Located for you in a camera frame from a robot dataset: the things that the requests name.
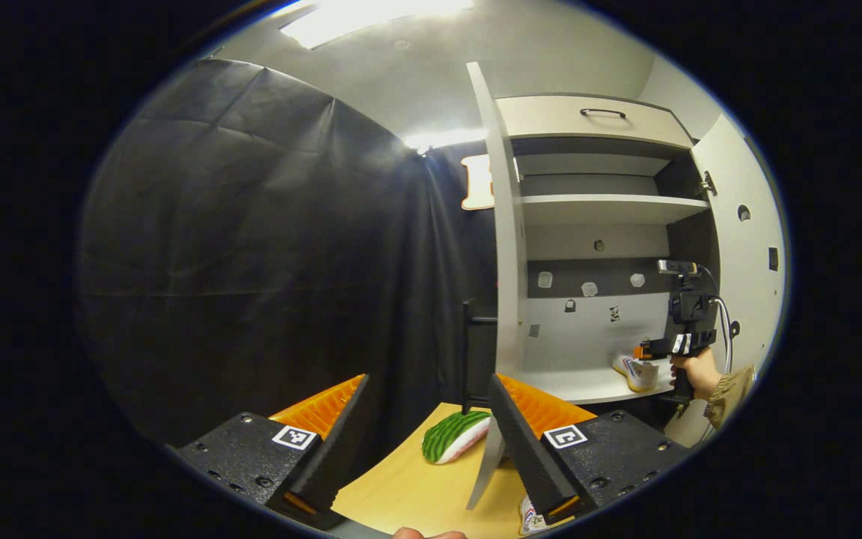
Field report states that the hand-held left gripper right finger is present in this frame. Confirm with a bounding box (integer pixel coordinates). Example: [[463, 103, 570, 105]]
[[487, 373, 691, 526]]

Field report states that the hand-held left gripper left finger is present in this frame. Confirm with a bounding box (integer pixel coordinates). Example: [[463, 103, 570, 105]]
[[169, 374, 370, 526]]

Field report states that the white sneaker shoe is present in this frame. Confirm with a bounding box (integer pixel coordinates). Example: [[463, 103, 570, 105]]
[[518, 494, 559, 537], [612, 353, 661, 393]]

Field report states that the white shoe cabinet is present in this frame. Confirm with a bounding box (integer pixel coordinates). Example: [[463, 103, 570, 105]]
[[495, 94, 724, 406]]

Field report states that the white shoe cabinet door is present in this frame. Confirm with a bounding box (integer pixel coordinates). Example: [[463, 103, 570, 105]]
[[465, 61, 530, 511], [663, 112, 786, 450]]

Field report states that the white cabinet shelf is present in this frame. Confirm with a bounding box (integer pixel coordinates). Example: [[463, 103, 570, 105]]
[[521, 195, 712, 226]]

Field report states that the white cabinet drawer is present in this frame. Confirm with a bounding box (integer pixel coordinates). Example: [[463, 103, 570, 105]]
[[496, 95, 694, 150]]

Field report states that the green striped watermelon toy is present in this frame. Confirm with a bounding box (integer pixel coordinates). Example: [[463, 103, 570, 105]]
[[421, 409, 494, 466]]

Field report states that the black backdrop cloth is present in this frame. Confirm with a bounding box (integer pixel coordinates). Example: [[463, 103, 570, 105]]
[[79, 58, 504, 451]]

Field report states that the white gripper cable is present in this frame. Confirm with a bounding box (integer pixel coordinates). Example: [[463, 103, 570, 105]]
[[699, 265, 736, 375]]

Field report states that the black door handle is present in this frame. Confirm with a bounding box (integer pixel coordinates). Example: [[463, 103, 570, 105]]
[[462, 298, 500, 415]]

